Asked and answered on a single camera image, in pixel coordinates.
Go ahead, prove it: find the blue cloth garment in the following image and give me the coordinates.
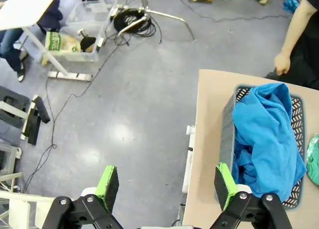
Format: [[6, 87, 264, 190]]
[[234, 134, 257, 192], [231, 82, 308, 202]]

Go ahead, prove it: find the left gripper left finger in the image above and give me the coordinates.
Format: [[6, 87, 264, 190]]
[[41, 165, 123, 229]]

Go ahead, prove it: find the green and white bag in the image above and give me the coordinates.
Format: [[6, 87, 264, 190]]
[[45, 31, 83, 54]]

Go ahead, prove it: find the grey metal rack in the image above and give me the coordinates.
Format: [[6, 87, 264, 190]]
[[0, 141, 23, 190]]

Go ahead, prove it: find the grey plastic lattice basket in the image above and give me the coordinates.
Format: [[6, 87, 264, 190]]
[[215, 83, 306, 212]]

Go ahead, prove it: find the person in black t-shirt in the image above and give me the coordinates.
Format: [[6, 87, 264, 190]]
[[264, 0, 319, 90]]

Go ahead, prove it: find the long black floor cable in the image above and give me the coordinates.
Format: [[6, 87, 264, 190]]
[[22, 36, 130, 194]]

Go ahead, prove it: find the white side table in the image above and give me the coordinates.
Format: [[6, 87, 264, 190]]
[[0, 0, 93, 83]]

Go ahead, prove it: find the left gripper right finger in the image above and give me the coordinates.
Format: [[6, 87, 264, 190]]
[[209, 163, 294, 229]]

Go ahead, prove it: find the black coiled cable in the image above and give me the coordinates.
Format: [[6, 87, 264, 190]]
[[113, 7, 157, 38]]

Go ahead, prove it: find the white metal frame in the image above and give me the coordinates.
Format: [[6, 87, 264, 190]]
[[0, 191, 59, 229]]

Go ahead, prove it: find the clear bin with clutter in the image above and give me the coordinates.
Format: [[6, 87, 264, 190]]
[[41, 0, 118, 63]]

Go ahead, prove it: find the green cloth garment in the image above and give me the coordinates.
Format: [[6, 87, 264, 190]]
[[306, 131, 319, 185]]

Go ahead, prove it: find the white work table leg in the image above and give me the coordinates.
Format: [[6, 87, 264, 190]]
[[181, 125, 198, 194]]

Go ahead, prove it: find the person's right hand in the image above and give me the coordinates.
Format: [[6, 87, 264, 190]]
[[274, 51, 291, 75]]

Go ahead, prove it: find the thin black floor cable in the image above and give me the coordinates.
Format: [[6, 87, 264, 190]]
[[170, 0, 293, 23]]

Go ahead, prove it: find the grey foam block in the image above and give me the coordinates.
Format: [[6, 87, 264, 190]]
[[0, 85, 31, 129]]

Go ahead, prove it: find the black padded stand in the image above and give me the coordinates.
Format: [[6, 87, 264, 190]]
[[20, 94, 51, 145]]

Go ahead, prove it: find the person's right forearm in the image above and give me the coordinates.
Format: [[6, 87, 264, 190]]
[[281, 0, 315, 57]]

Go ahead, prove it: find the blue crumpled cloth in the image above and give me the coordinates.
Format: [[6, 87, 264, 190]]
[[283, 0, 301, 14]]

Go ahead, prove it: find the person in blue jeans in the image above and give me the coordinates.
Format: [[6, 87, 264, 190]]
[[0, 1, 27, 83]]

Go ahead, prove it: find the black backpack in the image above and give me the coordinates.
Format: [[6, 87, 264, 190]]
[[36, 0, 63, 33]]

